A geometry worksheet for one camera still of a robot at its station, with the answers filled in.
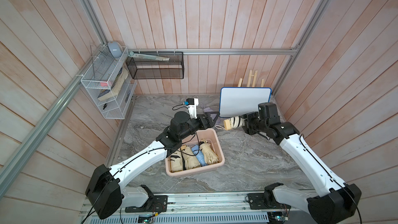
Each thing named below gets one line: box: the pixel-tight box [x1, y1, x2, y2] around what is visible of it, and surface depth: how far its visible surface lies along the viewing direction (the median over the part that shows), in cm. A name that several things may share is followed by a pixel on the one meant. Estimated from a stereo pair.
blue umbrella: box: [191, 144, 209, 167], surface depth 87 cm
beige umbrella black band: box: [169, 148, 187, 173], surface depth 81 cm
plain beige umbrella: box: [180, 145, 202, 171], surface depth 84 cm
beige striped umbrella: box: [223, 116, 246, 131], surface depth 76 cm
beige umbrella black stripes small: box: [199, 138, 220, 165], surface depth 83 cm
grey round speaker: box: [107, 40, 123, 59], surface depth 85 cm
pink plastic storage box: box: [165, 128, 225, 177], surface depth 74 cm
